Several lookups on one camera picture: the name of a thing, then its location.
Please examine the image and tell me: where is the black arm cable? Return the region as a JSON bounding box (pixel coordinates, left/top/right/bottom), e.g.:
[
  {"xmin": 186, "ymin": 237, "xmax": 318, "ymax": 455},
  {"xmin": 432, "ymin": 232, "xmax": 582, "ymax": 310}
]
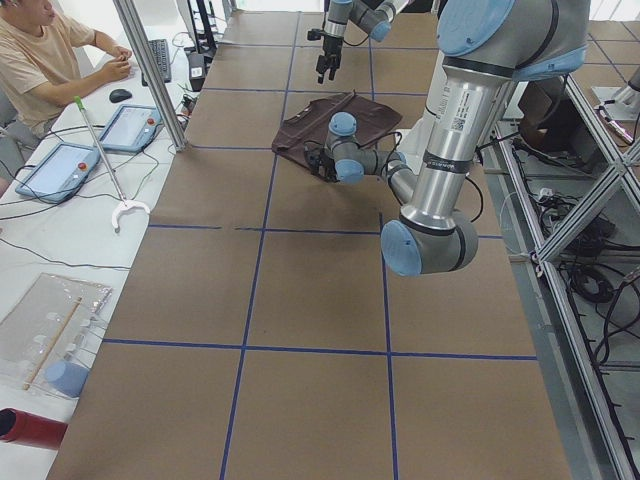
[{"xmin": 349, "ymin": 128, "xmax": 486, "ymax": 224}]

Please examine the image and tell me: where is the black keyboard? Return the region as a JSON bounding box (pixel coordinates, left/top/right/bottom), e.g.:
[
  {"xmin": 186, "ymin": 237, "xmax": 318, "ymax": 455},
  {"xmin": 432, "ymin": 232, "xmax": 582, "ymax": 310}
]
[{"xmin": 148, "ymin": 39, "xmax": 172, "ymax": 83}]

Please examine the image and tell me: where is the dark brown t-shirt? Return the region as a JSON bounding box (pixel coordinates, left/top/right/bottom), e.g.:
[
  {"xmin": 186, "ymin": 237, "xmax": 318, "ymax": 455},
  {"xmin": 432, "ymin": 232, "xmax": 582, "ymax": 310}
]
[{"xmin": 270, "ymin": 89, "xmax": 404, "ymax": 171}]

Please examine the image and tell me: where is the blue bottle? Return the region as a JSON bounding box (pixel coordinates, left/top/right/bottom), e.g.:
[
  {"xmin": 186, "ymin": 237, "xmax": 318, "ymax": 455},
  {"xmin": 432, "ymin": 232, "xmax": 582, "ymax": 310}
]
[{"xmin": 45, "ymin": 360, "xmax": 89, "ymax": 398}]

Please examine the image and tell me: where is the black computer mouse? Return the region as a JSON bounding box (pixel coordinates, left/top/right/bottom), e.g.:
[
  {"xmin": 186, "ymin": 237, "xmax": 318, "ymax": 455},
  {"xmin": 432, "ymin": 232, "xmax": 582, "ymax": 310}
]
[{"xmin": 109, "ymin": 88, "xmax": 132, "ymax": 104}]

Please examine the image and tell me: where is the wooden stick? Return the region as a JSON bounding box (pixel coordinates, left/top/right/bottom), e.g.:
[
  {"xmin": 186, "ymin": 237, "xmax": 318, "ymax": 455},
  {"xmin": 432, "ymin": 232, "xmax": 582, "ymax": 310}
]
[{"xmin": 22, "ymin": 297, "xmax": 83, "ymax": 391}]

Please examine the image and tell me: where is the red cylinder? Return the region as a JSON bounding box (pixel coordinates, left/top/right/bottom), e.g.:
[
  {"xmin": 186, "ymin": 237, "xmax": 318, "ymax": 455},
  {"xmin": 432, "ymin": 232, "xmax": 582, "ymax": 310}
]
[{"xmin": 1, "ymin": 408, "xmax": 68, "ymax": 450}]

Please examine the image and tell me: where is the aluminium frame post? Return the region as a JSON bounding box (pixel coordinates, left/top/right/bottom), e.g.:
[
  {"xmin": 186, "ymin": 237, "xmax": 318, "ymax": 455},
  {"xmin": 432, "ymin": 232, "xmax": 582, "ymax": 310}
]
[{"xmin": 113, "ymin": 0, "xmax": 187, "ymax": 152}]

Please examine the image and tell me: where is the white reacher grabber tool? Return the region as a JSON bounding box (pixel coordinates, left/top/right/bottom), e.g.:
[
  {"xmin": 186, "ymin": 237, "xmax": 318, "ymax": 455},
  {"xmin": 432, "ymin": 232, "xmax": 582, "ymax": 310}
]
[{"xmin": 73, "ymin": 96, "xmax": 151, "ymax": 234}]

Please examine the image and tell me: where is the far teach pendant tablet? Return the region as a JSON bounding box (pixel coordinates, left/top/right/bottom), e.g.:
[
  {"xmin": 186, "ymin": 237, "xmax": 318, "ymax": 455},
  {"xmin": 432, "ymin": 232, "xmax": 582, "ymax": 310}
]
[{"xmin": 99, "ymin": 104, "xmax": 162, "ymax": 154}]

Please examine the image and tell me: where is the right side aluminium rack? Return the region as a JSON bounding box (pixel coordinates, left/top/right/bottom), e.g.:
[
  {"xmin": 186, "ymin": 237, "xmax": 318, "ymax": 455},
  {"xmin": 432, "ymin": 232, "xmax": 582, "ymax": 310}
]
[{"xmin": 478, "ymin": 65, "xmax": 639, "ymax": 479}]

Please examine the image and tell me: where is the silver foil bag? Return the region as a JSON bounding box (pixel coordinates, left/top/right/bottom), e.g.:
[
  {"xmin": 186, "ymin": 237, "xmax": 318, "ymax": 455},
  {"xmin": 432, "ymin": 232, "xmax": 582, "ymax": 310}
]
[{"xmin": 1, "ymin": 273, "xmax": 112, "ymax": 398}]

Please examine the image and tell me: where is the seated person beige shirt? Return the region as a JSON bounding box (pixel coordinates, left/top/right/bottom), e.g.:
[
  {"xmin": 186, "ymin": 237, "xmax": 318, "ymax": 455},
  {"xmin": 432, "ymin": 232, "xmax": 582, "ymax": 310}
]
[{"xmin": 1, "ymin": 1, "xmax": 132, "ymax": 138}]

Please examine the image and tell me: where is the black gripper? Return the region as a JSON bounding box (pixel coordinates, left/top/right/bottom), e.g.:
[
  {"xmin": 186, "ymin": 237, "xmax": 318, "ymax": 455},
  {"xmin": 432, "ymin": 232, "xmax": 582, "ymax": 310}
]
[
  {"xmin": 305, "ymin": 147, "xmax": 337, "ymax": 180},
  {"xmin": 316, "ymin": 33, "xmax": 344, "ymax": 84}
]

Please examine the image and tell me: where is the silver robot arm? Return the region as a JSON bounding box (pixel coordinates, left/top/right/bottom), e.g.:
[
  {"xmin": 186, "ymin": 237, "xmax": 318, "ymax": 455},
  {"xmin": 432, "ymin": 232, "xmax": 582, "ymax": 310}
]
[
  {"xmin": 324, "ymin": 1, "xmax": 590, "ymax": 276},
  {"xmin": 307, "ymin": 0, "xmax": 413, "ymax": 84}
]

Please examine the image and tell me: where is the teach pendant tablet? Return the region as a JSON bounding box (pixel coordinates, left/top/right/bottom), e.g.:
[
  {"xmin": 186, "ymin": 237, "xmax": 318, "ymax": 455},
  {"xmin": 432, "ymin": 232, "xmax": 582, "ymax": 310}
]
[
  {"xmin": 15, "ymin": 142, "xmax": 100, "ymax": 204},
  {"xmin": 99, "ymin": 104, "xmax": 162, "ymax": 154}
]

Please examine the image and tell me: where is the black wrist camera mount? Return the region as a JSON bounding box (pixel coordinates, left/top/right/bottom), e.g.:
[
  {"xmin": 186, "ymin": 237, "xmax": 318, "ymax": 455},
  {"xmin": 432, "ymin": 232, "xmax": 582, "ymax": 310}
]
[
  {"xmin": 303, "ymin": 141, "xmax": 323, "ymax": 172},
  {"xmin": 307, "ymin": 28, "xmax": 326, "ymax": 41}
]

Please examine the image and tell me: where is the near teach pendant tablet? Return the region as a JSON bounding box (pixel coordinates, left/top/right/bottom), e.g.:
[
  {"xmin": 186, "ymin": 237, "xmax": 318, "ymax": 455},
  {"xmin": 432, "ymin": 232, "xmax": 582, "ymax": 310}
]
[{"xmin": 15, "ymin": 142, "xmax": 100, "ymax": 204}]

